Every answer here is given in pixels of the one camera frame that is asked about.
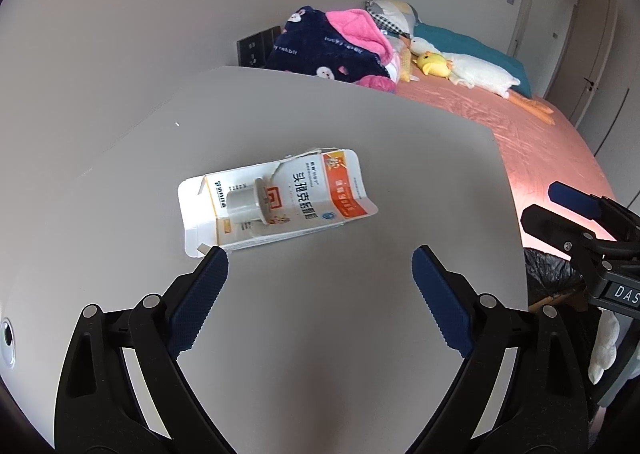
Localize person's right hand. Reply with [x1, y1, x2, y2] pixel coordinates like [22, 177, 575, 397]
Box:
[589, 308, 622, 385]

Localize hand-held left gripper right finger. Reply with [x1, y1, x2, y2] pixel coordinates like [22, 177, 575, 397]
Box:
[405, 245, 591, 454]

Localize navy pink fleece garment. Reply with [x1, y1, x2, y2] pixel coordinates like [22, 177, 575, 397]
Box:
[263, 6, 402, 95]

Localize yellow dotted plush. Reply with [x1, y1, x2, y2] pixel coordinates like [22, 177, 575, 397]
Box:
[397, 46, 419, 84]

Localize teal pillow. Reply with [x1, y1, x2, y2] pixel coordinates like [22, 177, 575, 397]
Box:
[412, 22, 534, 100]

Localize bed with pink sheet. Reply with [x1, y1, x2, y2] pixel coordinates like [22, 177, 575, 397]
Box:
[395, 81, 619, 245]

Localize white orange medicine box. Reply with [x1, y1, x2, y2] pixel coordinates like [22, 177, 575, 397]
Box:
[177, 148, 379, 259]

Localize door with black handle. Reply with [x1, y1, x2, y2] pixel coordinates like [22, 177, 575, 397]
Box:
[545, 0, 619, 132]

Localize white plastic cap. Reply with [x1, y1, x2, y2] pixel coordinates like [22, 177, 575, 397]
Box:
[225, 177, 274, 226]

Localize door with silver handle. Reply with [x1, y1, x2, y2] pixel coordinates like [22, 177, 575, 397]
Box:
[514, 0, 584, 99]

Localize black wall socket panel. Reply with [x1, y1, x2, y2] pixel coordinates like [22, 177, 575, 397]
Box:
[236, 26, 281, 69]

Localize patchwork checked pillow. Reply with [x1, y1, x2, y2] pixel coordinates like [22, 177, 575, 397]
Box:
[364, 0, 422, 35]

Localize round silver cabinet fitting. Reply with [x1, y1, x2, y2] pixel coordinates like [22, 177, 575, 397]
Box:
[0, 318, 19, 371]

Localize black trash bag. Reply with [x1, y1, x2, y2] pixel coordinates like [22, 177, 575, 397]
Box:
[522, 246, 587, 307]

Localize grey wardrobe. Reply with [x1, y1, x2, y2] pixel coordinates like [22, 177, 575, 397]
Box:
[575, 0, 640, 187]

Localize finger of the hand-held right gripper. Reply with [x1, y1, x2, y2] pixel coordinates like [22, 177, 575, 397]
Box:
[520, 204, 609, 258]
[547, 181, 640, 241]

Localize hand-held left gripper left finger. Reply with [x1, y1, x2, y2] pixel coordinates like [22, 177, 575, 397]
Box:
[52, 245, 229, 454]

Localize white goose plush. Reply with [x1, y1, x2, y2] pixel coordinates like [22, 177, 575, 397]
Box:
[409, 36, 557, 126]

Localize yellow duck plush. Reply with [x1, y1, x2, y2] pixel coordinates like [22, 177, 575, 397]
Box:
[417, 52, 454, 80]

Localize white pink blanket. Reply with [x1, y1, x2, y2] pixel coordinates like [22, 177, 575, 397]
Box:
[384, 41, 407, 84]

